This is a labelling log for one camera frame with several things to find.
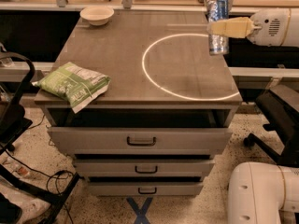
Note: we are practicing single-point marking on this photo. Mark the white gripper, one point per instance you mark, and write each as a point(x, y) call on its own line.
point(270, 27)

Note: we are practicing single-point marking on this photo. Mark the blue silver redbull can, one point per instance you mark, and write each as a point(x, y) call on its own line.
point(217, 15)

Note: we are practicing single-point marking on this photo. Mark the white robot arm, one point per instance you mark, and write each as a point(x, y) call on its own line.
point(259, 191)

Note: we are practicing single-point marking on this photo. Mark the black office chair right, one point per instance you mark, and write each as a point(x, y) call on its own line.
point(280, 106)

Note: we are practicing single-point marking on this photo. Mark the grey drawer cabinet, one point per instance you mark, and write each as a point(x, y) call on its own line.
point(161, 76)

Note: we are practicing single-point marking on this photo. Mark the white paper bowl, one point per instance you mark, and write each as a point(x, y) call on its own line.
point(97, 16)

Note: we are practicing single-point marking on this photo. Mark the green chip bag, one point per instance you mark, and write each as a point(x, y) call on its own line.
point(78, 86)

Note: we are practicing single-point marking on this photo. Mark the grey top drawer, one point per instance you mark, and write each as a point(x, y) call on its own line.
point(140, 141)

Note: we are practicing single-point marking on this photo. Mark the grey drawer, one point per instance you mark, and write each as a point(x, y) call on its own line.
point(140, 141)
point(130, 168)
point(146, 189)

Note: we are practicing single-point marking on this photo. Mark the grey middle drawer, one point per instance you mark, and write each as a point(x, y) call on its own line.
point(130, 168)

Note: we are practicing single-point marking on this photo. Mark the blue tape cross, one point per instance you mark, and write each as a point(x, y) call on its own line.
point(140, 212)

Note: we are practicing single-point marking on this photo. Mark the grey bottom drawer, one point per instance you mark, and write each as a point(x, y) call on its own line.
point(146, 189)

